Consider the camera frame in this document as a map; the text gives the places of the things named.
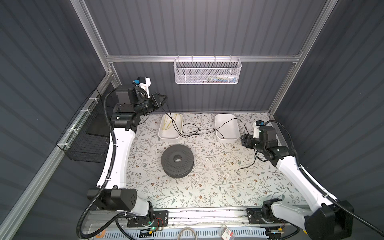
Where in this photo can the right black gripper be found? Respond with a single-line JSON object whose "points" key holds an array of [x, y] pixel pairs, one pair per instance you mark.
{"points": [[246, 140]]}

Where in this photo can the left white tray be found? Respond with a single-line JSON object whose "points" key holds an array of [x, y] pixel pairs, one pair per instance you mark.
{"points": [[171, 127]]}

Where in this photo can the black wire basket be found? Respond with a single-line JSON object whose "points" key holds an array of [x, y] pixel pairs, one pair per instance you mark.
{"points": [[76, 143]]}

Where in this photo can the right white tray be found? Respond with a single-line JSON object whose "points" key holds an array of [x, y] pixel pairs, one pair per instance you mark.
{"points": [[227, 129]]}

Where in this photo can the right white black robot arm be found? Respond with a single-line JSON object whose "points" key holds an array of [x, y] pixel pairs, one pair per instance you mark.
{"points": [[327, 218]]}

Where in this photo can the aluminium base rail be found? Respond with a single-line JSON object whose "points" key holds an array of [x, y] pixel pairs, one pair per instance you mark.
{"points": [[186, 216]]}

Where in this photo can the white wire mesh basket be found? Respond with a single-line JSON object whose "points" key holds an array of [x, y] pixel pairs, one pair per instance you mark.
{"points": [[207, 70]]}

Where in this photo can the yellow rubber bands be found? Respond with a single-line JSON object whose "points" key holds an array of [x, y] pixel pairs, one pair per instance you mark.
{"points": [[169, 120]]}

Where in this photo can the black box in basket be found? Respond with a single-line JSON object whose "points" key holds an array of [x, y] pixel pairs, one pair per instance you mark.
{"points": [[99, 127]]}

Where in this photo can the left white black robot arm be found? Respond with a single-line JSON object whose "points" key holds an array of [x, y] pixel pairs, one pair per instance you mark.
{"points": [[123, 108]]}

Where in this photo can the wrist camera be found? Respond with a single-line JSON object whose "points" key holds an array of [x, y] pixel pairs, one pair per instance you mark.
{"points": [[144, 83], [258, 128]]}

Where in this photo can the small plastic packet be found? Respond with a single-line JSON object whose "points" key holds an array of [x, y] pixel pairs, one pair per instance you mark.
{"points": [[226, 233]]}

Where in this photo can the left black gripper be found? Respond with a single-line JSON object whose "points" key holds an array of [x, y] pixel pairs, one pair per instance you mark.
{"points": [[154, 100]]}

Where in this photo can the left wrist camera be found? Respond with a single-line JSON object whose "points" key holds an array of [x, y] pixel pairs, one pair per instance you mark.
{"points": [[144, 83]]}

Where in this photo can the black cable spool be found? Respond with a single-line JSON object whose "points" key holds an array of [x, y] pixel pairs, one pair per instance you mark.
{"points": [[177, 161]]}

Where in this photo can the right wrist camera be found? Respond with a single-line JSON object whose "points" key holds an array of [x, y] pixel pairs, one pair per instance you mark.
{"points": [[258, 128]]}

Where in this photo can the white tray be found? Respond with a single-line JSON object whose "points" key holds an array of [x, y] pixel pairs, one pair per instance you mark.
{"points": [[227, 129], [171, 127]]}

